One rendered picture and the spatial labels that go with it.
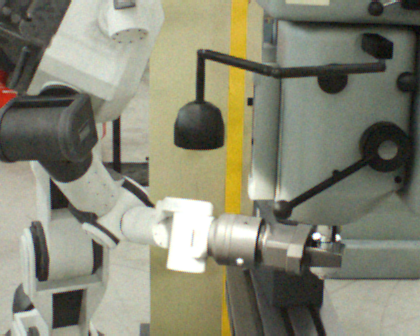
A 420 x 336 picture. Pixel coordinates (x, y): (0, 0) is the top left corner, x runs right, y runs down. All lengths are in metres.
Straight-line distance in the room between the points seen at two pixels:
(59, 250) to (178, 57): 1.31
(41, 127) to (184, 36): 1.66
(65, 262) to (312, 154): 0.83
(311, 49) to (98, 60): 0.42
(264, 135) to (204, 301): 2.11
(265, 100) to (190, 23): 1.74
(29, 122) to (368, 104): 0.56
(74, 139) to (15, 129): 0.10
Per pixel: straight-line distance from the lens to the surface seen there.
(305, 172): 1.13
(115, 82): 1.35
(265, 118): 1.17
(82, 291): 1.91
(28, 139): 1.30
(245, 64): 0.98
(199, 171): 3.02
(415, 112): 1.14
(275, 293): 1.72
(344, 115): 1.11
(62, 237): 1.77
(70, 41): 1.35
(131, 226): 1.45
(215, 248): 1.27
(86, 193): 1.42
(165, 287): 3.20
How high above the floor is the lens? 1.75
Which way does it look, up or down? 14 degrees down
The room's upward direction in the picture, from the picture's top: 2 degrees clockwise
